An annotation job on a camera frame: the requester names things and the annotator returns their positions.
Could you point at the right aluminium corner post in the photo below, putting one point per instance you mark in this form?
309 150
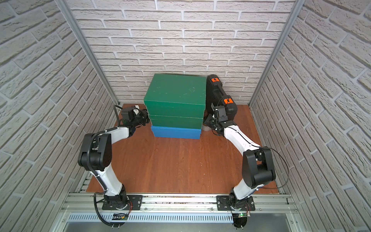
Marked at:
277 48

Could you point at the blue shoebox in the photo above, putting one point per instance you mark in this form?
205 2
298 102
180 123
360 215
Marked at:
171 132

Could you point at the left aluminium corner post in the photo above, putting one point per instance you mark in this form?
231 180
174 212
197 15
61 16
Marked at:
71 20

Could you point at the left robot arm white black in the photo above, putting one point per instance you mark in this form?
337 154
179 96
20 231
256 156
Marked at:
96 155

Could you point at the black tool case orange latches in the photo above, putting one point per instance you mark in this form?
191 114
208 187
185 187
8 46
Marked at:
216 96

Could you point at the aluminium corner post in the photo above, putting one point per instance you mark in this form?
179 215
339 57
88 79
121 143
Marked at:
277 48
71 20

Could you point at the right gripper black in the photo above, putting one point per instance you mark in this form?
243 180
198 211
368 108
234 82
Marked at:
207 121

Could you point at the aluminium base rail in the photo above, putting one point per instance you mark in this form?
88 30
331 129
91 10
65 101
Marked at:
160 212

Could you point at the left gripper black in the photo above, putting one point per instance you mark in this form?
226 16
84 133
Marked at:
144 117

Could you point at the green shoebox front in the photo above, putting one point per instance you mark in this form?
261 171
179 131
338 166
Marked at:
176 122

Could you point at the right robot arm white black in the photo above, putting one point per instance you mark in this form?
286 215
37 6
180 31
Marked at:
257 168

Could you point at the green shoebox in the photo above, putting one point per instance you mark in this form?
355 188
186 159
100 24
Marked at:
176 122
176 95

